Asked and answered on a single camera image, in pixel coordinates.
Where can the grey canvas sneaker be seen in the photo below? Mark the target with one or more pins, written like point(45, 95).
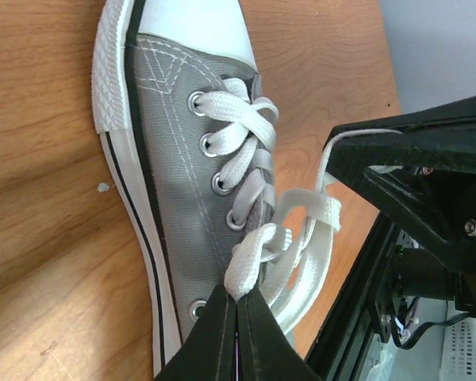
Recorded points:
point(156, 65)

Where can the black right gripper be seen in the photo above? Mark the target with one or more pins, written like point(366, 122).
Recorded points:
point(438, 209)

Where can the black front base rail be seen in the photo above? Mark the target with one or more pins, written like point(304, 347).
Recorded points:
point(359, 311)

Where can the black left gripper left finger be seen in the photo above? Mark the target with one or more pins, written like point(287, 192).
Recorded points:
point(209, 352)

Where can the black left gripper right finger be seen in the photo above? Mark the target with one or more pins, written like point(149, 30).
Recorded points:
point(264, 353)

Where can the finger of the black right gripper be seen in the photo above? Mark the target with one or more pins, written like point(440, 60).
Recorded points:
point(443, 138)

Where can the light blue slotted cable duct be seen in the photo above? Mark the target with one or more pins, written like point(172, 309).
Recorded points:
point(459, 352)

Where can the white shoelace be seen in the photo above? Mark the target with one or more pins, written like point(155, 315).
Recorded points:
point(288, 256)

